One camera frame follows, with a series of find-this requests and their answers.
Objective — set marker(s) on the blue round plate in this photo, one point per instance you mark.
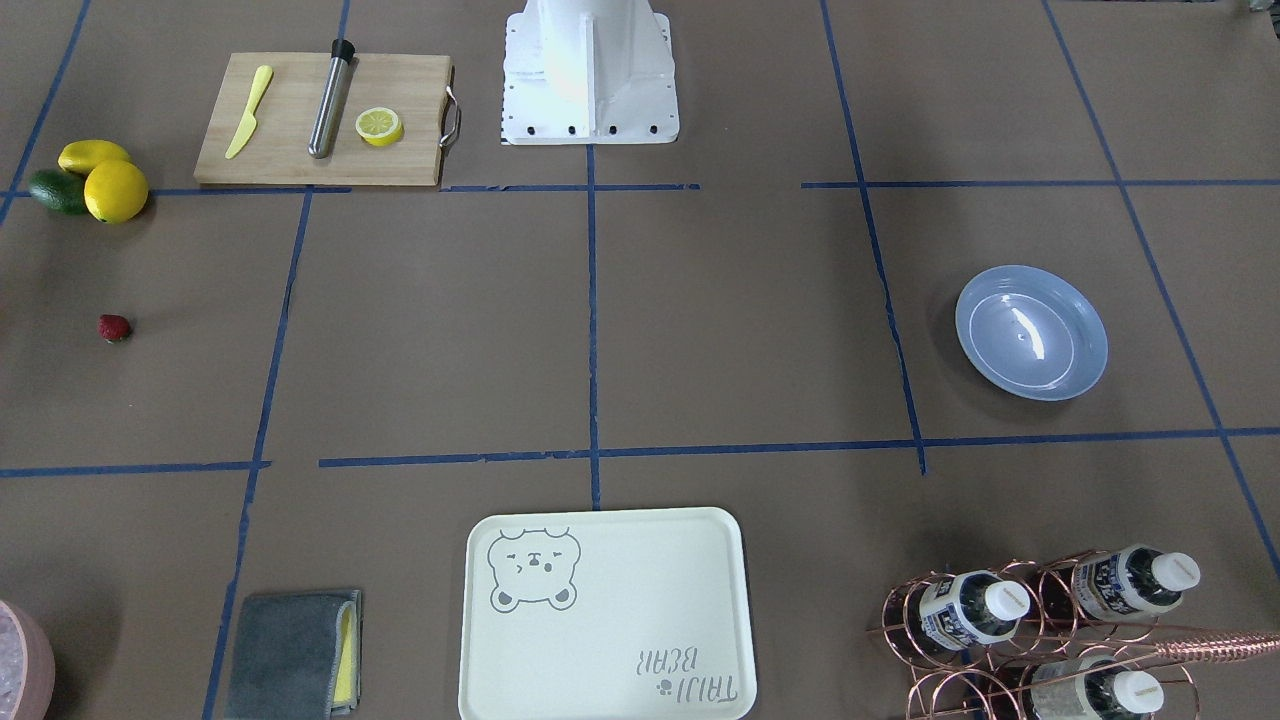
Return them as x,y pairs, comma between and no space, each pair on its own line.
1031,333

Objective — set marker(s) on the steel muddler black tip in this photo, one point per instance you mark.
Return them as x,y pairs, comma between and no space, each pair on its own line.
324,133

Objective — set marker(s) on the copper bar spoon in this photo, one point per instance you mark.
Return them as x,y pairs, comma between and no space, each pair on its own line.
1218,647

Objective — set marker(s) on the copper wire bottle rack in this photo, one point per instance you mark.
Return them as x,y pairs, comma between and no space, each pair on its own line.
983,682

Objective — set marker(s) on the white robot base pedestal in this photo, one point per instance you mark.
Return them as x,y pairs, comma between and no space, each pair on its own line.
588,73

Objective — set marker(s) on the grey and yellow cloth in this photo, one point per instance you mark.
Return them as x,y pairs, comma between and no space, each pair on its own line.
297,656

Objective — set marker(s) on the cream bear serving tray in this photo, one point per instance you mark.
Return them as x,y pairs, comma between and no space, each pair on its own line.
624,614

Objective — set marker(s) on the red strawberry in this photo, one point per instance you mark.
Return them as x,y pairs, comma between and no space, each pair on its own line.
114,328

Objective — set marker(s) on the green lime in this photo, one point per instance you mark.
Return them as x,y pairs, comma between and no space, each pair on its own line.
58,190

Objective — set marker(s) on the yellow plastic knife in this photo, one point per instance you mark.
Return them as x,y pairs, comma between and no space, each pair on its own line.
248,121

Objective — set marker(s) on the tea bottle white cap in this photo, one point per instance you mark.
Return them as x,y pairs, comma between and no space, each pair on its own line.
976,608

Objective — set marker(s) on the whole yellow lemon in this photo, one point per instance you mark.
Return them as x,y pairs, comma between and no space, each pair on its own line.
116,191

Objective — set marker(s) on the lemon half slice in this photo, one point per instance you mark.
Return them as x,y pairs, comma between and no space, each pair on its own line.
379,127

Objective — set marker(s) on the pink bowl of ice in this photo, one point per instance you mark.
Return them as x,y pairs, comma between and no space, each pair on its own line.
28,670

